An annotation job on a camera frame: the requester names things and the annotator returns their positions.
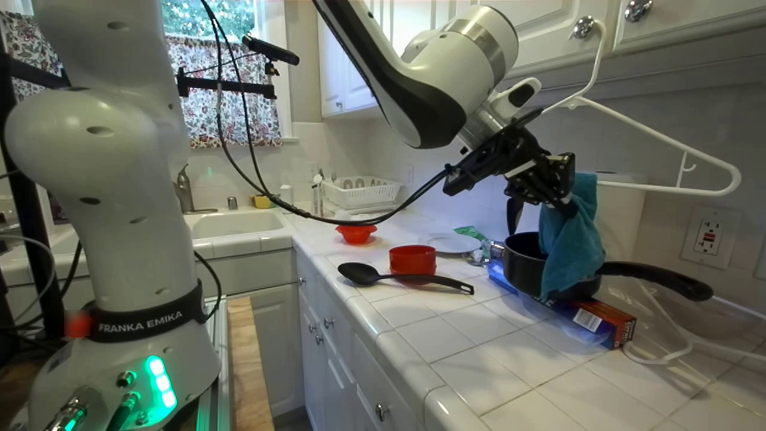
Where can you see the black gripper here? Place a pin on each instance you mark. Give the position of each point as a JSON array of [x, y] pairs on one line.
[[534, 164]]

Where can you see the blue towel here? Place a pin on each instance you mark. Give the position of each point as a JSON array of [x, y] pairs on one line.
[[570, 240]]

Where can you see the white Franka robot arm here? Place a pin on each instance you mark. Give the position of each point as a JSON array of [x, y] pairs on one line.
[[103, 158]]

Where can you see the black spatula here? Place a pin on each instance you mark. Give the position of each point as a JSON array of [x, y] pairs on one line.
[[515, 216]]

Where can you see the black saucepan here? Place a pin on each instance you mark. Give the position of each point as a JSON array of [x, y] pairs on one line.
[[522, 263]]

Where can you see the green cloth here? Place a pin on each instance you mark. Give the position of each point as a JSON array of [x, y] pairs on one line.
[[473, 233]]

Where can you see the white plate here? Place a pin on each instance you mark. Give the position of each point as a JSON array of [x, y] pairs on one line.
[[453, 242]]

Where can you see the red measuring cup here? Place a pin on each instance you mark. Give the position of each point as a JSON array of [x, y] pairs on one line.
[[413, 262]]

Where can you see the blue and red foil box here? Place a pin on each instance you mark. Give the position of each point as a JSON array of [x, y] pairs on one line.
[[611, 324]]

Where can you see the silver cabinet knob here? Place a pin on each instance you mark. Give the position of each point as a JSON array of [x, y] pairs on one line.
[[584, 26], [638, 8]]

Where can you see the white dish rack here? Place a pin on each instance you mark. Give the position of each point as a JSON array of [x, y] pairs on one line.
[[362, 194]]

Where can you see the small red bowl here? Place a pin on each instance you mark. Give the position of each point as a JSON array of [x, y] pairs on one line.
[[356, 233]]

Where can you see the black plastic spoon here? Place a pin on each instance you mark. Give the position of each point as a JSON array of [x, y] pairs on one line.
[[360, 274]]

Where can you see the white soap dispenser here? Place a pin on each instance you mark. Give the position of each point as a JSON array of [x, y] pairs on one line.
[[319, 194]]

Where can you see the white upper cabinets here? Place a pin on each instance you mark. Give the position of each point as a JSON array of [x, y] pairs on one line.
[[344, 87]]

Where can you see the white cabinets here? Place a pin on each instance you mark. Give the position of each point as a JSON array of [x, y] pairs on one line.
[[337, 374], [344, 87]]

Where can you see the white bottle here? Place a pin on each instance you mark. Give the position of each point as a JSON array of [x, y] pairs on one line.
[[286, 197]]

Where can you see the silver drawer knob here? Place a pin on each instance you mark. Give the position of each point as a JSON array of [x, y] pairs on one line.
[[381, 413]]

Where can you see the white lower cabinets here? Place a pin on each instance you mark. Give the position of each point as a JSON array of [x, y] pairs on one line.
[[337, 374]]

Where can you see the small yellow bowl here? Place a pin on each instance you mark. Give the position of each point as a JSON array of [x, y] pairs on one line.
[[265, 200]]

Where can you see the white kitchen sink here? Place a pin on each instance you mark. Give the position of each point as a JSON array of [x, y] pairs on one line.
[[236, 224]]

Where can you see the floral window curtain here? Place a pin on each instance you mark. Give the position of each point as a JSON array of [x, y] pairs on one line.
[[216, 110]]

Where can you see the silver sink faucet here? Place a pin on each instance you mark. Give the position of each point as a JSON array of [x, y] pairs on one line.
[[186, 191]]

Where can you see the window pane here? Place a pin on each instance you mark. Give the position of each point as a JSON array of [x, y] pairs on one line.
[[216, 14]]

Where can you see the black metal stand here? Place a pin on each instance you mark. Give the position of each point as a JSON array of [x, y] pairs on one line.
[[31, 240]]

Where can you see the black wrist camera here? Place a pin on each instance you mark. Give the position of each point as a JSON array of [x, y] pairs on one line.
[[475, 170]]

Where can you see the white wall power outlet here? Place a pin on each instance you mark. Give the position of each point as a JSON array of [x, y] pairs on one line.
[[709, 237]]

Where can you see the black tube camera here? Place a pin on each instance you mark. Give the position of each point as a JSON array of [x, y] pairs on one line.
[[272, 50]]

